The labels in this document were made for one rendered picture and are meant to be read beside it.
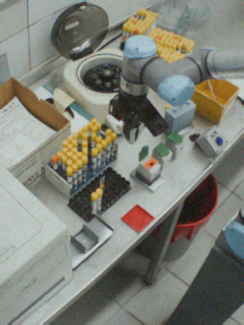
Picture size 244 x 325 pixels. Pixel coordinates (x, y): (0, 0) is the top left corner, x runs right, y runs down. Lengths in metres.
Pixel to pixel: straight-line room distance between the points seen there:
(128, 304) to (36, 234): 1.24
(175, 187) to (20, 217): 0.57
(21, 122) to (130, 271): 1.03
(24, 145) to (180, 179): 0.47
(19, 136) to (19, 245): 0.54
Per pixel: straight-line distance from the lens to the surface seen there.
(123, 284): 2.14
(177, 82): 1.00
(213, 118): 1.54
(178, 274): 2.20
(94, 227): 1.22
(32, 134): 1.39
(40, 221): 0.94
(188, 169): 1.41
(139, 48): 1.04
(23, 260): 0.90
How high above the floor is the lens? 1.99
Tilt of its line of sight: 53 degrees down
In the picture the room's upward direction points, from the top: 7 degrees clockwise
